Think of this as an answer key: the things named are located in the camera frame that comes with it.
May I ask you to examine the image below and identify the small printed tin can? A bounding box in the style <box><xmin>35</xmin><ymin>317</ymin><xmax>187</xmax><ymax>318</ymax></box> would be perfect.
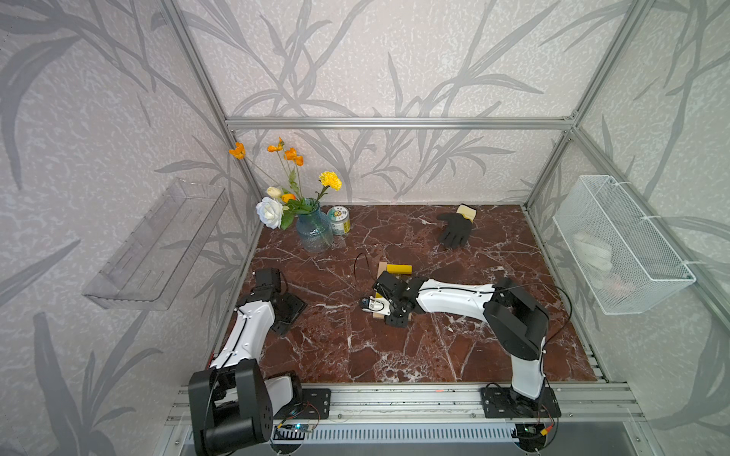
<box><xmin>327</xmin><ymin>206</ymin><xmax>351</xmax><ymax>236</ymax></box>

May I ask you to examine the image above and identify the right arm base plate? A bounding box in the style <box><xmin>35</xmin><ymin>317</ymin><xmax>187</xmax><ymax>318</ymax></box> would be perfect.
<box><xmin>479</xmin><ymin>383</ymin><xmax>562</xmax><ymax>419</ymax></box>

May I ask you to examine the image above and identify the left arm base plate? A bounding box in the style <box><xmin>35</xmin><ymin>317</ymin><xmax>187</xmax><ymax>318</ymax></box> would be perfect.
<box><xmin>277</xmin><ymin>388</ymin><xmax>332</xmax><ymax>420</ymax></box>

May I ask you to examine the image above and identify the black glove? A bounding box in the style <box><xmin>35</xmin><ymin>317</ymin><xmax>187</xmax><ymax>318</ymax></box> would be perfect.
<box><xmin>437</xmin><ymin>213</ymin><xmax>473</xmax><ymax>249</ymax></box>

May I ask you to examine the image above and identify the yellow block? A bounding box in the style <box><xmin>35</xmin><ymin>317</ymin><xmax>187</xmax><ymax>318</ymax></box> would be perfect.
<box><xmin>386</xmin><ymin>263</ymin><xmax>413</xmax><ymax>276</ymax></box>

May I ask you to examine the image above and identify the right circuit board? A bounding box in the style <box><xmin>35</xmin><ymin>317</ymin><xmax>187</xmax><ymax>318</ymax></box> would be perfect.
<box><xmin>515</xmin><ymin>423</ymin><xmax>554</xmax><ymax>440</ymax></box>

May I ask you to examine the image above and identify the left circuit board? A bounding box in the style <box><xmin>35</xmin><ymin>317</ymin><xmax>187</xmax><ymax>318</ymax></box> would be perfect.
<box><xmin>277</xmin><ymin>423</ymin><xmax>317</xmax><ymax>433</ymax></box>

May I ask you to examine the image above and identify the clear plastic wall shelf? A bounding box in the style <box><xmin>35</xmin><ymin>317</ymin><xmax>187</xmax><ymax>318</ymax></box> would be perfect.
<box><xmin>82</xmin><ymin>178</ymin><xmax>229</xmax><ymax>311</ymax></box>

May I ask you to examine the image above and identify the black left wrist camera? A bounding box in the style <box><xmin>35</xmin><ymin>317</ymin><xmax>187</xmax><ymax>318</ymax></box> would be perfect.
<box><xmin>252</xmin><ymin>268</ymin><xmax>281</xmax><ymax>294</ymax></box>

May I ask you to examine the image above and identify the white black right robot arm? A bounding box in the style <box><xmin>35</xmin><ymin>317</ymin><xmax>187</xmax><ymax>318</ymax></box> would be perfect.
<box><xmin>359</xmin><ymin>272</ymin><xmax>549</xmax><ymax>401</ymax></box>

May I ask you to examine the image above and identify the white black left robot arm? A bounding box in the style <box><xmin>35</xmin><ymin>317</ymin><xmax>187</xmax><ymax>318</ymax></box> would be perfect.
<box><xmin>188</xmin><ymin>292</ymin><xmax>302</xmax><ymax>455</ymax></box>

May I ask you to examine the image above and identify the artificial flower bouquet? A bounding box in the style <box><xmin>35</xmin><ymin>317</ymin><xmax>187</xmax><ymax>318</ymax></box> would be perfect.
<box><xmin>229</xmin><ymin>138</ymin><xmax>343</xmax><ymax>230</ymax></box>

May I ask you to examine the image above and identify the circuit board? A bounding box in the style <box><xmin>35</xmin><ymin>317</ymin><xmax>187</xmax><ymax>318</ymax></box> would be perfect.
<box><xmin>277</xmin><ymin>423</ymin><xmax>317</xmax><ymax>433</ymax></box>
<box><xmin>515</xmin><ymin>423</ymin><xmax>554</xmax><ymax>440</ymax></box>

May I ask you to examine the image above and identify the white wire mesh basket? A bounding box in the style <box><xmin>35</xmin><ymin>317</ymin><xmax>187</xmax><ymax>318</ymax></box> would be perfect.
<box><xmin>553</xmin><ymin>175</ymin><xmax>696</xmax><ymax>315</ymax></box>

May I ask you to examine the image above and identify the blue glass vase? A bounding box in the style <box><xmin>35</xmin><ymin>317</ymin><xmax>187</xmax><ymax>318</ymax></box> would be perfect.
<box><xmin>296</xmin><ymin>203</ymin><xmax>334</xmax><ymax>253</ymax></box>

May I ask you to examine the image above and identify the aluminium front rail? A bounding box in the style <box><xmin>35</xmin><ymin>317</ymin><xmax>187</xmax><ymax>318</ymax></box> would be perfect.
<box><xmin>164</xmin><ymin>383</ymin><xmax>648</xmax><ymax>426</ymax></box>

